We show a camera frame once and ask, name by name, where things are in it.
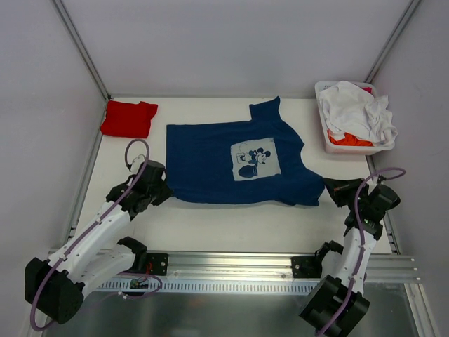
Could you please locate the blue mickey t shirt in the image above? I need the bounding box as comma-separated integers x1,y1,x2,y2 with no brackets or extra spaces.
166,98,324,206

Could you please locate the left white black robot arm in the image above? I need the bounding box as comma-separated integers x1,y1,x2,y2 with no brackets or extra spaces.
25,160,172,331

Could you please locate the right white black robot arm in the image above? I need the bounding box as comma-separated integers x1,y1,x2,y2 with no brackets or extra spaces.
299,175,401,336

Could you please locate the white plastic laundry basket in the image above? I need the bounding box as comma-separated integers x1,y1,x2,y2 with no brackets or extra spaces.
314,81,395,156

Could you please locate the orange t shirt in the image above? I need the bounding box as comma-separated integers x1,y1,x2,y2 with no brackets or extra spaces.
328,130,373,147

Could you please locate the folded red t shirt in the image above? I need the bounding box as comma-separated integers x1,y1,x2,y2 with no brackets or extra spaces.
100,100,159,138

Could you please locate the white t shirt pile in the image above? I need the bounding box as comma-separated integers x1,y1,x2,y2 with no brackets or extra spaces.
319,81,398,146

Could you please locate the pink garment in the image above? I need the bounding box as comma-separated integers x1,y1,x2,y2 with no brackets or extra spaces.
362,87,372,95

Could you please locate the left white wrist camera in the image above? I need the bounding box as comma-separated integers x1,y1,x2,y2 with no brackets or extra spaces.
130,154,146,171

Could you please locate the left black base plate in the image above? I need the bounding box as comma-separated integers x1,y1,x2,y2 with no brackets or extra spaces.
124,252,169,276

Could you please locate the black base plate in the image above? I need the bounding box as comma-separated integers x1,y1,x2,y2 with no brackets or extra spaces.
290,256,324,279
124,252,169,276

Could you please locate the aluminium mounting rail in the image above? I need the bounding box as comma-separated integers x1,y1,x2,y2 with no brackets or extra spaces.
165,251,422,284

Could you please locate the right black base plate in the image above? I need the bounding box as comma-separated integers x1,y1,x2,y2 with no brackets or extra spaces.
290,256,324,279

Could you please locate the white slotted cable duct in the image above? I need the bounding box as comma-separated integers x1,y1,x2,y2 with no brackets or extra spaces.
97,277,318,296

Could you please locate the right aluminium frame post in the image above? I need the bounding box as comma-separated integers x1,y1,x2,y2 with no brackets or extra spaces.
365,0,423,84

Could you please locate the aluminium frame post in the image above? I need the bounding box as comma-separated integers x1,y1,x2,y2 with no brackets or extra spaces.
365,0,423,84
51,0,111,100

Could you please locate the left aluminium frame post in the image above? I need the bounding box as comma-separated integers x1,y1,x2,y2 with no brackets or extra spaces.
51,0,111,100

